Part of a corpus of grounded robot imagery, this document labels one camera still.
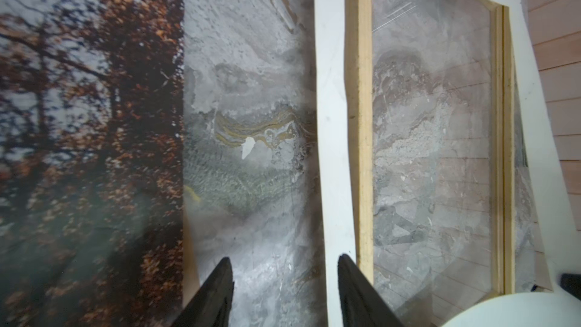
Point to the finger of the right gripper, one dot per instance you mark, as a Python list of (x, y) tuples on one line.
[(571, 283)]

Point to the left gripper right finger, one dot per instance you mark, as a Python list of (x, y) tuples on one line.
[(361, 305)]

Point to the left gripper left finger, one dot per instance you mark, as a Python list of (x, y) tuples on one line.
[(211, 305)]

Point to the autumn forest photo print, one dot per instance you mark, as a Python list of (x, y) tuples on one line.
[(91, 162)]

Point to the clear acrylic glass sheet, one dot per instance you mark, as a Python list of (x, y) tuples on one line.
[(431, 122)]

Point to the white photo mat board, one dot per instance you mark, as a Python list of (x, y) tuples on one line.
[(560, 239)]

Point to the light wooden picture frame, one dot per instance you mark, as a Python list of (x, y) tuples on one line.
[(358, 79)]

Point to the brown frame backing board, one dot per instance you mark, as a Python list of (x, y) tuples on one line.
[(190, 277)]

